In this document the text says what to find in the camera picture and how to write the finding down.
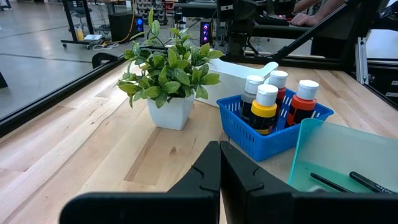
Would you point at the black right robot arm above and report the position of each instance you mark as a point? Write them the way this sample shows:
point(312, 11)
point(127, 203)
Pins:
point(237, 18)

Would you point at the black diagonal frame brace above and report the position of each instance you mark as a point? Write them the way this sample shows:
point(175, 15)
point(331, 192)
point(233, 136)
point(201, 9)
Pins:
point(311, 31)

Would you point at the teal translucent plastic bin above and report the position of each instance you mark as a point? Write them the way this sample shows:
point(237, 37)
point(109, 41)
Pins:
point(342, 149)

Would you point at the green plant in white pot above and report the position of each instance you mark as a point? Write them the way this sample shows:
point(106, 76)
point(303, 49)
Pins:
point(171, 74)

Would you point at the blue slotted plastic basket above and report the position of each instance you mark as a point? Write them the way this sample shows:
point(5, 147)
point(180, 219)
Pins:
point(255, 143)

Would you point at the yellow paint bottle white cap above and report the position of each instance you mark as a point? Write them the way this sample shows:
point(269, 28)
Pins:
point(263, 110)

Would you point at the grey paint bottle white cap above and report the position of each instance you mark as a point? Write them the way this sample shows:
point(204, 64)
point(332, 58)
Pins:
point(250, 93)

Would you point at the person's hand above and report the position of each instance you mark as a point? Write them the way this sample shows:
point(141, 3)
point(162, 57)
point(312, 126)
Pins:
point(301, 20)

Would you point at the black rolling cart frame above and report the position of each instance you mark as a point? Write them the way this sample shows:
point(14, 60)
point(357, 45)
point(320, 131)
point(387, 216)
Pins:
point(70, 21)

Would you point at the person's forearm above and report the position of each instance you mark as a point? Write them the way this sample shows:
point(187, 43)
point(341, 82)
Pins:
point(323, 7)

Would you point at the silver aluminium frame post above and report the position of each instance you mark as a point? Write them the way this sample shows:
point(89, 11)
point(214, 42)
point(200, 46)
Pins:
point(362, 62)

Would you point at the red paint bottle white cap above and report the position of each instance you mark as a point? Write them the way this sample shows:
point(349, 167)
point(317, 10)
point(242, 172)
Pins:
point(279, 79)

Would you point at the black table edge rail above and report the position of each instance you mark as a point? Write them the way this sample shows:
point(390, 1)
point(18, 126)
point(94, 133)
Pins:
point(382, 96)
point(46, 99)
point(295, 63)

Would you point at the computer tower with purple lights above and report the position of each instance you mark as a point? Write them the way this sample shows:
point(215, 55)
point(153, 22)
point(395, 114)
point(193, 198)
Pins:
point(205, 32)

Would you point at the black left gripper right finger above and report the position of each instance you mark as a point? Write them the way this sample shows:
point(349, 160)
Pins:
point(236, 180)

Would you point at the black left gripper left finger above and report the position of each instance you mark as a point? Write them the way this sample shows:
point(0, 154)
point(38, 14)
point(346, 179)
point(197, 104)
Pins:
point(208, 174)

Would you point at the orange paint bottle white cap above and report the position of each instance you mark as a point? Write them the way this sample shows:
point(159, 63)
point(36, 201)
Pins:
point(303, 105)

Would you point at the black computer case blue light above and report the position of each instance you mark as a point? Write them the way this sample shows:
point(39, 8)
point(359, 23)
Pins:
point(122, 26)

